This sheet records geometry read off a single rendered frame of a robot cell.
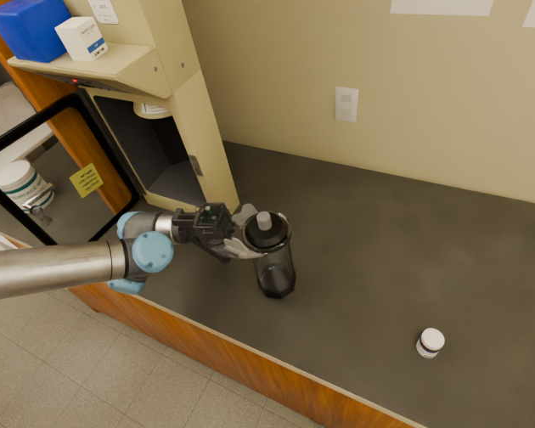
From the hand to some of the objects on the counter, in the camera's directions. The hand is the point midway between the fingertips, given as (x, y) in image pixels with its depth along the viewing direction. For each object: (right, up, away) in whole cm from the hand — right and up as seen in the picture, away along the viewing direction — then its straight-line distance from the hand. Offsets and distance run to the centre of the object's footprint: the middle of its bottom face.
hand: (266, 236), depth 73 cm
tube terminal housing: (-23, +14, +47) cm, 54 cm away
